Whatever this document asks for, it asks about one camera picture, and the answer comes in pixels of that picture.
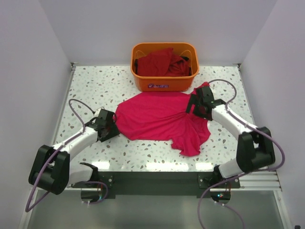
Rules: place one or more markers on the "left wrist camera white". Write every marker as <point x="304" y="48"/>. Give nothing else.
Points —
<point x="97" y="112"/>

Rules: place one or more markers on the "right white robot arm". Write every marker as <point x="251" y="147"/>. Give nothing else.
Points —
<point x="254" y="147"/>

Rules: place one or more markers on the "dark red t shirt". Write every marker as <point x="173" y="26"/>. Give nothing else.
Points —
<point x="163" y="63"/>

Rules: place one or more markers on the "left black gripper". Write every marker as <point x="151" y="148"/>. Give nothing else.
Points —
<point x="114" y="131"/>

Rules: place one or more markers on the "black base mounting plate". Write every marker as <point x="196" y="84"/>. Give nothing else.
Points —
<point x="147" y="184"/>

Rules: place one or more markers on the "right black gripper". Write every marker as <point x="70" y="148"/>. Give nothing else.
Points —
<point x="193" y="100"/>

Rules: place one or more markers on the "orange plastic basket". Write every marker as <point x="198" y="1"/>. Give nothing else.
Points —
<point x="151" y="83"/>

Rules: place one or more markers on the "pink t shirt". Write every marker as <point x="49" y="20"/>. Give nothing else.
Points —
<point x="162" y="116"/>

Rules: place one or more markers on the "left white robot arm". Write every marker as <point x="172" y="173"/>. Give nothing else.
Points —
<point x="51" y="169"/>

